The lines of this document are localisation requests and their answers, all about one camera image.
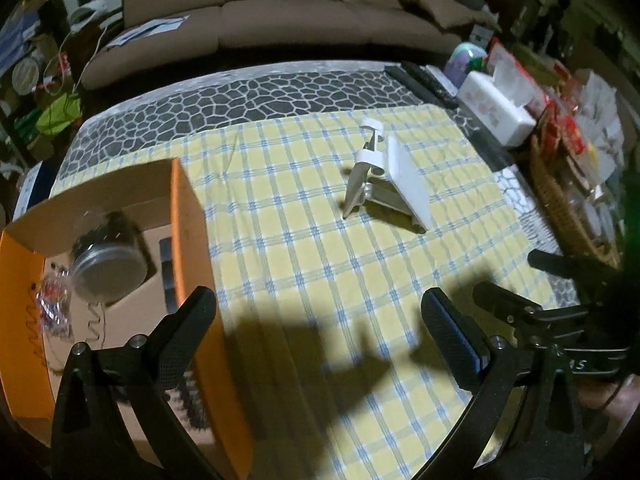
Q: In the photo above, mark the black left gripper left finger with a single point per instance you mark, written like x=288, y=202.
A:
x=112, y=419

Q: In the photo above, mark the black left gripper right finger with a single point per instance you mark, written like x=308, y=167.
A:
x=523, y=421

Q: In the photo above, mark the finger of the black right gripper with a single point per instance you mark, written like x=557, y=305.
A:
x=510, y=304
x=585, y=271

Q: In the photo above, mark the black hair brush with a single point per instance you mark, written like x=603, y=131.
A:
x=178, y=335

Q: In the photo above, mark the bag of colourful rubber bands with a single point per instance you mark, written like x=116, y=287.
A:
x=53, y=295

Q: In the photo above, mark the clear jar with black clips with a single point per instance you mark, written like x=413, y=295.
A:
x=109, y=261

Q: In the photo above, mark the white folding phone stand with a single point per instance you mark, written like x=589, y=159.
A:
x=383, y=174

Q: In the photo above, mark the person's right hand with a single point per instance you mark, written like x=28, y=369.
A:
x=609, y=409

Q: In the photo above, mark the woven wicker basket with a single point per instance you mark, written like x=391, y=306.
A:
x=572, y=236

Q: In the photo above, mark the orange cardboard box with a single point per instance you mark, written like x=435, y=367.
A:
x=159, y=199

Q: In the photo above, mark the white tissue box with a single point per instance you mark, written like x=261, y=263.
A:
x=509, y=124

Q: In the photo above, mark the yellow plaid tablecloth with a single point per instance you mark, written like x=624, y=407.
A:
x=336, y=372

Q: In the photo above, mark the pastel round container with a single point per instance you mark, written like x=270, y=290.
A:
x=465, y=58

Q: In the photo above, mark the black remote control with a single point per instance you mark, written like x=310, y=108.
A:
x=421, y=84

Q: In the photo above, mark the green bag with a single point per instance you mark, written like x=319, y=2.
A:
x=59, y=115

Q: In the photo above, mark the round clock face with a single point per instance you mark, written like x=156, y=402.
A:
x=25, y=76

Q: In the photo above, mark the papers on sofa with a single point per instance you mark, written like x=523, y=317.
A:
x=148, y=29

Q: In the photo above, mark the brown sofa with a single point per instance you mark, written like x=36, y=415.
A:
x=253, y=31

